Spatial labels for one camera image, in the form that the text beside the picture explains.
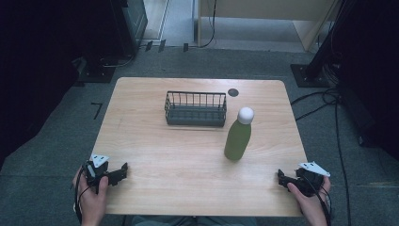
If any green bottle with white cap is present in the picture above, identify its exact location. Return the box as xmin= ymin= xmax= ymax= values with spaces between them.
xmin=223 ymin=106 xmax=256 ymax=162

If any black stand with flat base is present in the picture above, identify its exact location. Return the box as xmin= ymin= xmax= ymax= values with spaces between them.
xmin=72 ymin=56 xmax=117 ymax=85

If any left hand-held gripper cable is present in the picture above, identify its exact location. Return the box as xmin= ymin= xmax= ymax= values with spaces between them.
xmin=69 ymin=165 xmax=92 ymax=226

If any light wooden cabinet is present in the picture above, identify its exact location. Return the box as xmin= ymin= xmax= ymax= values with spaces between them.
xmin=197 ymin=0 xmax=342 ymax=53

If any person's left hand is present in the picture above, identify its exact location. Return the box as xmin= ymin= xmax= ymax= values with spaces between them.
xmin=72 ymin=168 xmax=109 ymax=226

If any person's right hand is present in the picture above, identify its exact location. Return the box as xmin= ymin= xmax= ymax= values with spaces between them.
xmin=286 ymin=175 xmax=332 ymax=226

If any right hand-held gripper cable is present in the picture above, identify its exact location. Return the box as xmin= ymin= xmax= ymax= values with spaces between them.
xmin=300 ymin=175 xmax=333 ymax=226

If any black floor cable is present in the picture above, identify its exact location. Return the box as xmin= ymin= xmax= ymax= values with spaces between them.
xmin=290 ymin=87 xmax=353 ymax=226

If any black cabinet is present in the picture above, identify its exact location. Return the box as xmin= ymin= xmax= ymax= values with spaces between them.
xmin=107 ymin=0 xmax=149 ymax=59

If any black metal stand with base plate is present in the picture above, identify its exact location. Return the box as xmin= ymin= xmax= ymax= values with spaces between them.
xmin=289 ymin=0 xmax=357 ymax=89

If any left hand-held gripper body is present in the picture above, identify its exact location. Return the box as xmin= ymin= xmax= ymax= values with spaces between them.
xmin=83 ymin=153 xmax=110 ymax=194

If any black wire basket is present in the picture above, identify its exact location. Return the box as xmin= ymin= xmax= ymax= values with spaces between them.
xmin=164 ymin=90 xmax=228 ymax=128

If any hand-held gripper cable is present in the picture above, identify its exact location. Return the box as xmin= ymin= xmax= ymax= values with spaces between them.
xmin=69 ymin=165 xmax=92 ymax=226
xmin=300 ymin=175 xmax=333 ymax=226

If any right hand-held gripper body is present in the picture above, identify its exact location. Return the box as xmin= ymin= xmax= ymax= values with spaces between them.
xmin=294 ymin=161 xmax=331 ymax=198

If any black tape corner mark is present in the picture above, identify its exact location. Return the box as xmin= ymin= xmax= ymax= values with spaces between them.
xmin=90 ymin=102 xmax=104 ymax=121

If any thin black hanging cable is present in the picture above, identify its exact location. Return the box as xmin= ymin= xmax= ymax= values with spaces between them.
xmin=199 ymin=0 xmax=218 ymax=49

